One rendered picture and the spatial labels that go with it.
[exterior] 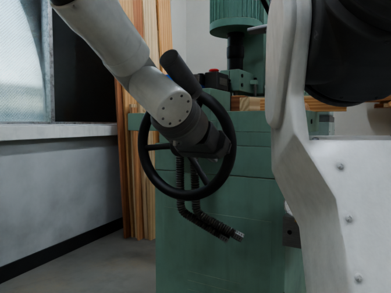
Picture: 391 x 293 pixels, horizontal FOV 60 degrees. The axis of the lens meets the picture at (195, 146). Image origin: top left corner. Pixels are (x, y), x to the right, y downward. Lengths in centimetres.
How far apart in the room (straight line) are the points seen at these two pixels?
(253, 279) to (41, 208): 156
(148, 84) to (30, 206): 178
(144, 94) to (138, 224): 211
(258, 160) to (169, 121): 48
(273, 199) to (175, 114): 52
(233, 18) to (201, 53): 275
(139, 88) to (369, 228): 39
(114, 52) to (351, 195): 33
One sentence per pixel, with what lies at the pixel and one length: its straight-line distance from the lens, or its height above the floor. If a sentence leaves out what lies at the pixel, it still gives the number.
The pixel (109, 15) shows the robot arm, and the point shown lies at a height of 99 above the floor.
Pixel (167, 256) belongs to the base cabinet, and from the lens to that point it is 119.
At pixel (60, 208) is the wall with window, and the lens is 241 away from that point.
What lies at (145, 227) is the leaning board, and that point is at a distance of 263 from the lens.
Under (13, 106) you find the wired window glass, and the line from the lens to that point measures 224.
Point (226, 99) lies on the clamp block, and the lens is 101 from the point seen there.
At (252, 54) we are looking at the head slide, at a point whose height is 111.
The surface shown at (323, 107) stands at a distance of 108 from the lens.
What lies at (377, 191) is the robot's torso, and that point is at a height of 81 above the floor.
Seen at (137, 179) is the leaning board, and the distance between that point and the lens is 255.
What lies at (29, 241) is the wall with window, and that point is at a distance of 230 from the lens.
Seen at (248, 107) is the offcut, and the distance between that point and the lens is 98.
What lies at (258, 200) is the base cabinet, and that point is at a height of 65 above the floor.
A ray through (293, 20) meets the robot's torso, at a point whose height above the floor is 95.
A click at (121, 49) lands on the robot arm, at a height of 96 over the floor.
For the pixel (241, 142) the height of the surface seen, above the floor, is 81.
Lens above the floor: 86
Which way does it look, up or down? 4 degrees down
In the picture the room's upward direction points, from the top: straight up
